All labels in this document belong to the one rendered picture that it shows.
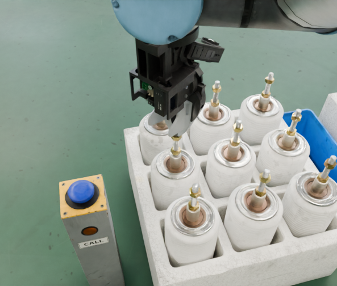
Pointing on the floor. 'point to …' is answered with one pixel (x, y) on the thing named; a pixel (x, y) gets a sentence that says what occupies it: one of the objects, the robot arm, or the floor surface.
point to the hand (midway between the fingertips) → (178, 125)
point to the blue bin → (312, 134)
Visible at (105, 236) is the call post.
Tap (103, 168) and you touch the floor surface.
